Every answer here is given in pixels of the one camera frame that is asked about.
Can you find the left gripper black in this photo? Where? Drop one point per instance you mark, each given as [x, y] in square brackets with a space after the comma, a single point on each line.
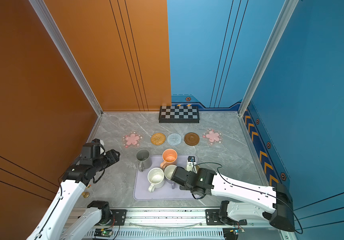
[112, 156]

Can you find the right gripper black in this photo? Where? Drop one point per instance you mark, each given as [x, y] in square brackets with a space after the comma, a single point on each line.
[182, 188]

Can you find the lavender mug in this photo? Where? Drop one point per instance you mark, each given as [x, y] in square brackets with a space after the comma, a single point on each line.
[169, 170]

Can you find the pink flower coaster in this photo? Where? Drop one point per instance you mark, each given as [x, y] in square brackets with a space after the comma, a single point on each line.
[213, 137]
[132, 140]

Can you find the white mug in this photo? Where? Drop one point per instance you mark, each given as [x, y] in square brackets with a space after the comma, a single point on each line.
[156, 178]

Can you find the brown wooden round coaster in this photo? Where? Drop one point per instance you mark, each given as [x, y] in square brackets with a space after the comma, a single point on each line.
[192, 139]

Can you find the grey woven round coaster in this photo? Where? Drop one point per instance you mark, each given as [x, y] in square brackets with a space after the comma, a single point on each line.
[174, 139]

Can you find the yellow rattan round coaster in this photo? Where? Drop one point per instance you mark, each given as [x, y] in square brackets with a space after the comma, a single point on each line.
[158, 139]

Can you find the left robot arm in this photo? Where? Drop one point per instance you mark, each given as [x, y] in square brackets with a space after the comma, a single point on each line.
[52, 224]

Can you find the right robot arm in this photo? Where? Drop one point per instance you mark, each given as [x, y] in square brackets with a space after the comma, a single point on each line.
[246, 201]

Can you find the small brass objects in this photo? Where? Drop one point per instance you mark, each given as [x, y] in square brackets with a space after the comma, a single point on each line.
[87, 191]

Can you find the orange mug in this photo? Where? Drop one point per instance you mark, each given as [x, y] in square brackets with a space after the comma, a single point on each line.
[169, 157]

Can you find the grey mug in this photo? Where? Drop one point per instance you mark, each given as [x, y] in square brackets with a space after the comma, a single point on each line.
[144, 161]

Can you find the circuit board right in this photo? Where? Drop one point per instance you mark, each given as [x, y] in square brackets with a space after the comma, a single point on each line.
[232, 233]

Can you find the green circuit board left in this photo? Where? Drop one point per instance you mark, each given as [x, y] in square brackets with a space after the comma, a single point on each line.
[103, 233]

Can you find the black white chessboard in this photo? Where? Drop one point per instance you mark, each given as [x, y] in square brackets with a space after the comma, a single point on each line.
[179, 114]

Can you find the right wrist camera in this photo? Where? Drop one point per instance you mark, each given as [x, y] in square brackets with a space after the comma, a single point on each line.
[191, 162]

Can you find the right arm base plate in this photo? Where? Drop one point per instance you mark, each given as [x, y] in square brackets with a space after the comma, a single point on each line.
[217, 217]

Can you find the aluminium front rail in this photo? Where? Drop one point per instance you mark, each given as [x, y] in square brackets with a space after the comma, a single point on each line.
[177, 224]

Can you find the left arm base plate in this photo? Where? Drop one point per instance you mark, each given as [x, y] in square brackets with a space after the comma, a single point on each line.
[119, 216]

